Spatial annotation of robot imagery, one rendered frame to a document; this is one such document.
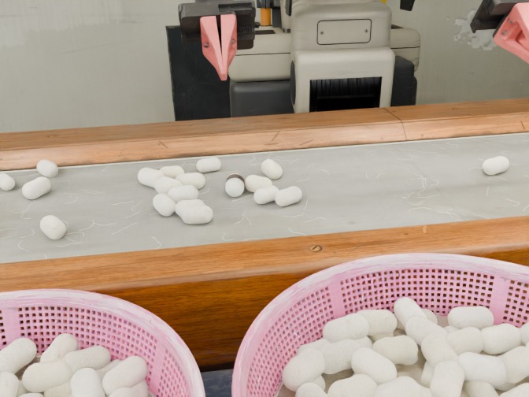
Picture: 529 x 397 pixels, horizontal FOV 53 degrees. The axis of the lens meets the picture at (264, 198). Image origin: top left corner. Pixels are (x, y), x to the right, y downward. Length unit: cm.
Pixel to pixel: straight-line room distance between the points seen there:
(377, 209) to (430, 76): 230
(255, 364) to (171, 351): 5
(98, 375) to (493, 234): 33
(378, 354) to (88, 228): 33
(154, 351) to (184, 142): 44
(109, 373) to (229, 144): 45
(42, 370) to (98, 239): 19
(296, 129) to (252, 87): 75
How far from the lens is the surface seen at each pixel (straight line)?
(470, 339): 40
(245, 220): 55
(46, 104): 286
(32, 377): 39
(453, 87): 290
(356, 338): 39
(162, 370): 36
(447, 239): 47
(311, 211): 56
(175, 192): 58
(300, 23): 123
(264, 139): 76
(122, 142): 77
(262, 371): 35
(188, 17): 73
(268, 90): 151
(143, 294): 42
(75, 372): 38
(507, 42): 81
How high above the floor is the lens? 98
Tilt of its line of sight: 23 degrees down
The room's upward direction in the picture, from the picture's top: 2 degrees counter-clockwise
